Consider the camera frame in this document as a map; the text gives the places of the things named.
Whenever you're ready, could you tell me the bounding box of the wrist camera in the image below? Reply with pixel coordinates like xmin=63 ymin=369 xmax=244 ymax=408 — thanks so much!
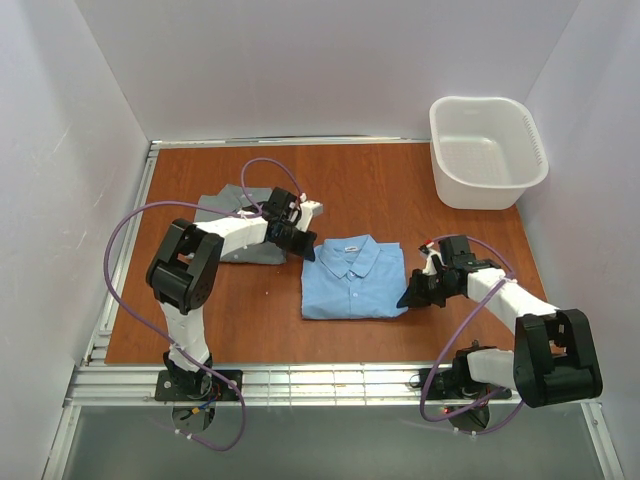
xmin=297 ymin=192 xmax=324 ymax=224
xmin=419 ymin=240 xmax=444 ymax=276

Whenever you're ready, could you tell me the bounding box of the grey shirt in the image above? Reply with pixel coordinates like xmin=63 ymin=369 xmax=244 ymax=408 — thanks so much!
xmin=194 ymin=184 xmax=286 ymax=265

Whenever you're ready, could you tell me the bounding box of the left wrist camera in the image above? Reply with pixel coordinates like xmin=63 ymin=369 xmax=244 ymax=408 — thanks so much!
xmin=297 ymin=192 xmax=324 ymax=224

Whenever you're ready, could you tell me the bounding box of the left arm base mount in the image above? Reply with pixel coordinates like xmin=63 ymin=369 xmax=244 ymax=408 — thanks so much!
xmin=154 ymin=370 xmax=239 ymax=402

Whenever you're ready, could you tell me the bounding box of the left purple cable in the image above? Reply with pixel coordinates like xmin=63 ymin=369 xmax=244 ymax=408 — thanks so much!
xmin=103 ymin=158 xmax=307 ymax=451

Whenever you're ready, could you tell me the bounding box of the light blue long sleeve shirt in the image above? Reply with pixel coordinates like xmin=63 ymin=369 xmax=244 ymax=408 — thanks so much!
xmin=301 ymin=235 xmax=407 ymax=320

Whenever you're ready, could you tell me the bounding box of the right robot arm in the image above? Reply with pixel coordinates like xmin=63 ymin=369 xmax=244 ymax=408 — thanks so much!
xmin=398 ymin=235 xmax=603 ymax=408

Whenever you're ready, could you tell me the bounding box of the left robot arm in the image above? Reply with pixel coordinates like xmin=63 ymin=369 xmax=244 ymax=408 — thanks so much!
xmin=146 ymin=188 xmax=323 ymax=398

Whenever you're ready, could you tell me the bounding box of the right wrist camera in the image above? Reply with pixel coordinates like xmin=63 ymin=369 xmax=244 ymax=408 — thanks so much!
xmin=419 ymin=240 xmax=444 ymax=276

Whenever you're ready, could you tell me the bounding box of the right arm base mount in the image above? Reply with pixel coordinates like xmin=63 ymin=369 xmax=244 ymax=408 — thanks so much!
xmin=426 ymin=369 xmax=512 ymax=400

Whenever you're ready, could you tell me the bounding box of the white plastic basket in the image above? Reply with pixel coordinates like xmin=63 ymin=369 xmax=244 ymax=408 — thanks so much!
xmin=429 ymin=96 xmax=549 ymax=210

